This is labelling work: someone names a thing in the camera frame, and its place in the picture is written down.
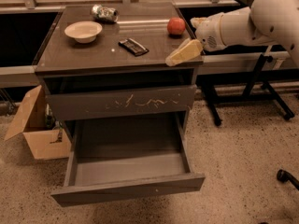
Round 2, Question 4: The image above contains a scratched grey top drawer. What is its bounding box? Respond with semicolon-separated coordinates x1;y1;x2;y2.
46;85;196;120

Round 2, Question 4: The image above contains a black side table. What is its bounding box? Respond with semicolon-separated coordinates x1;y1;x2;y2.
199;0;296;127

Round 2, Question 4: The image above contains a black chair caster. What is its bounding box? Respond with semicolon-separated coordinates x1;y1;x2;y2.
277;169;299;190

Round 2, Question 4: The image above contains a white bowl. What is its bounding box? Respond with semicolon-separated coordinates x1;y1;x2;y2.
64;21;102;44

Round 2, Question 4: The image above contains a red apple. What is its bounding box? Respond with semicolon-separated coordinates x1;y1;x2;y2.
167;18;186;35

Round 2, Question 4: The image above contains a grey drawer cabinet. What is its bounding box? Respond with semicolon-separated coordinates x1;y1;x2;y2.
36;3;202;137

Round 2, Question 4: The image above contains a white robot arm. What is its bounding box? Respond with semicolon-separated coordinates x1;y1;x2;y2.
165;0;299;66

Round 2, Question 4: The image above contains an open cardboard box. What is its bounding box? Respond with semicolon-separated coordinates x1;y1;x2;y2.
5;85;71;160

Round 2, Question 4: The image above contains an open grey middle drawer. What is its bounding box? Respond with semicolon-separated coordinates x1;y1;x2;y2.
51;112;205;206

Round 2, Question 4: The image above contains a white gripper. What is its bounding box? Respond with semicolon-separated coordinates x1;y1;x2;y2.
165;13;226;66

